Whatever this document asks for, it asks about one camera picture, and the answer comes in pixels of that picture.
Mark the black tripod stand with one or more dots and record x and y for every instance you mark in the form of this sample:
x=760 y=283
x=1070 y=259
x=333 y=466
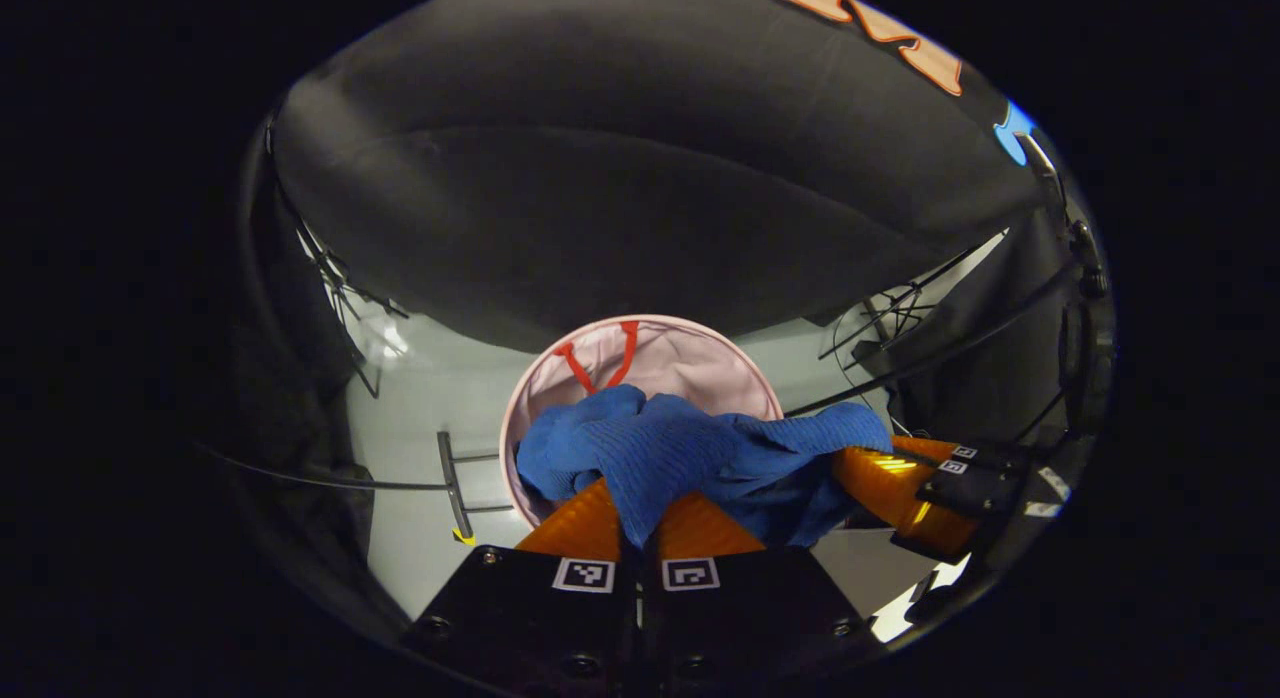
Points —
x=345 y=288
x=890 y=313

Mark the black backdrop cloth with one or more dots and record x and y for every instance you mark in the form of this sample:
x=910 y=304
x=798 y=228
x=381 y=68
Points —
x=640 y=178

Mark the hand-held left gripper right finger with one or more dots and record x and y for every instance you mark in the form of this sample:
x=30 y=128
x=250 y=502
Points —
x=740 y=628

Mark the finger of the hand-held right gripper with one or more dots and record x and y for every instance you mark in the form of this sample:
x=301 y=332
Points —
x=885 y=488
x=985 y=456

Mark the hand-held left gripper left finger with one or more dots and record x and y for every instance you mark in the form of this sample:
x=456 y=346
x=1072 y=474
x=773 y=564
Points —
x=540 y=628

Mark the pink laundry hamper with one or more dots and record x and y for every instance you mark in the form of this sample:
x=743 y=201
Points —
x=690 y=363

